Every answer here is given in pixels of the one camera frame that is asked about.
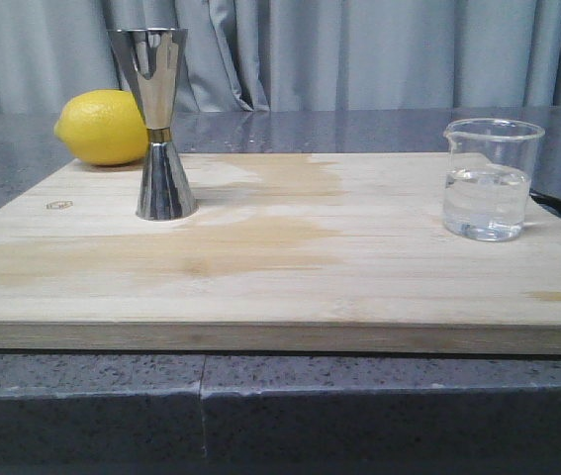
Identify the grey curtain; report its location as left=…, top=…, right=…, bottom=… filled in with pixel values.
left=0, top=1, right=561, bottom=114

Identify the yellow lemon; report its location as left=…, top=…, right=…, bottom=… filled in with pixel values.
left=53, top=89, right=148, bottom=166

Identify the steel double jigger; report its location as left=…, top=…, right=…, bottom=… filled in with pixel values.
left=108, top=28, right=197, bottom=221

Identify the wooden cutting board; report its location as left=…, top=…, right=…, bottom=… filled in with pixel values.
left=0, top=152, right=561, bottom=354

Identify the clear glass beaker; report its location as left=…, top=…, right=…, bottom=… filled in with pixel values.
left=442, top=118, right=545, bottom=242

